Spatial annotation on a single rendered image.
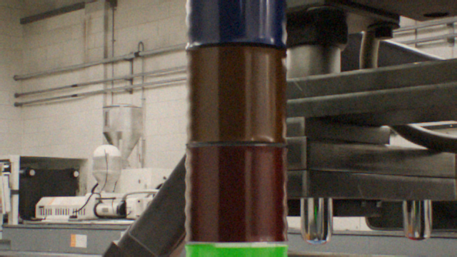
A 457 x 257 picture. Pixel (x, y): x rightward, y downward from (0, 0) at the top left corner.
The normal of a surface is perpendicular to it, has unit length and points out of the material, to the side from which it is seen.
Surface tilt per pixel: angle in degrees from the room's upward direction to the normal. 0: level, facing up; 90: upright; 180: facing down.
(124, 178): 90
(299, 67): 90
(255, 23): 76
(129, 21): 90
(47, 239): 90
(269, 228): 104
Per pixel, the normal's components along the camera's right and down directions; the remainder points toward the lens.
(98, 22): -0.71, -0.07
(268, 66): 0.58, 0.17
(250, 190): 0.24, -0.33
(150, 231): -0.18, -0.27
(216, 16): -0.38, 0.16
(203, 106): -0.60, -0.31
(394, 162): 0.74, -0.06
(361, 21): 0.00, 1.00
